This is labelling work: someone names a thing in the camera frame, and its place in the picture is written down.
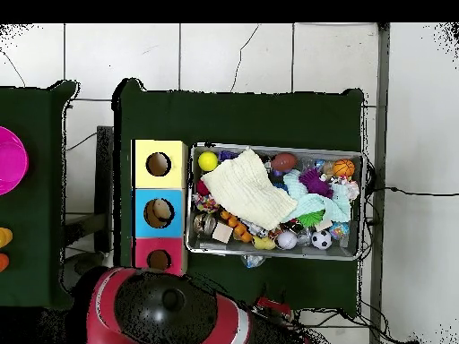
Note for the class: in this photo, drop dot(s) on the clear plastic packet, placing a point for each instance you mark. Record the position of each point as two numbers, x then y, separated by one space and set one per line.
252 261

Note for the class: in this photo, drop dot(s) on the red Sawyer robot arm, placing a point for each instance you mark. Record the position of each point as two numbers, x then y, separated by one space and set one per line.
165 308

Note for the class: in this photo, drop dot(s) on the clear mesh bin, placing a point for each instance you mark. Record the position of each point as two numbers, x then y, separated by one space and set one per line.
276 253

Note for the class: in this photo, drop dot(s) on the white ball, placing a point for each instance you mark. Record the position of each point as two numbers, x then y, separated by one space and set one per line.
287 240

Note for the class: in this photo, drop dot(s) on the small soccer ball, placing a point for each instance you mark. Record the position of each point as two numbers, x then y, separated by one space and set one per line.
322 240

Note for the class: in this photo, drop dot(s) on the small wooden block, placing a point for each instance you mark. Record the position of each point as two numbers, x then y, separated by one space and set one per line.
222 233

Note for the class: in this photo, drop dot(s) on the green spiky ball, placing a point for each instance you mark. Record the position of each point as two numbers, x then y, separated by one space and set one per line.
310 218

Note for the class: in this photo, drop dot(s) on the mint green cloth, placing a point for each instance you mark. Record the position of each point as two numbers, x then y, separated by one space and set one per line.
323 206

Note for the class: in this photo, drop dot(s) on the cream yellow cloth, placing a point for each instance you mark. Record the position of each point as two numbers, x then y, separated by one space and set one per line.
246 188

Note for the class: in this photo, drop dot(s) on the purple spiky toy with eyes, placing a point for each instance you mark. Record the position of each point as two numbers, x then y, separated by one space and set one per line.
315 183

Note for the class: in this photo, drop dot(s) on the brown toy football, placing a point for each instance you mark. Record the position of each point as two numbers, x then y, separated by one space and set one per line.
284 162

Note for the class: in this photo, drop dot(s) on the orange toy basketball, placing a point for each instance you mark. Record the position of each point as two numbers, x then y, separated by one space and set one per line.
344 168

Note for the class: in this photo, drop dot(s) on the yellow ball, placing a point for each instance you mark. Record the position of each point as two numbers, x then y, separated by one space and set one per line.
208 161

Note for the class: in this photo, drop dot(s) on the dark green side table cloth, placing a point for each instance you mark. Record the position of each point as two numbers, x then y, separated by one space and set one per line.
32 208

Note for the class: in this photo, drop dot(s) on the magenta plate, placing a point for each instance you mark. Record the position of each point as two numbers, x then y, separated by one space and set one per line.
11 161

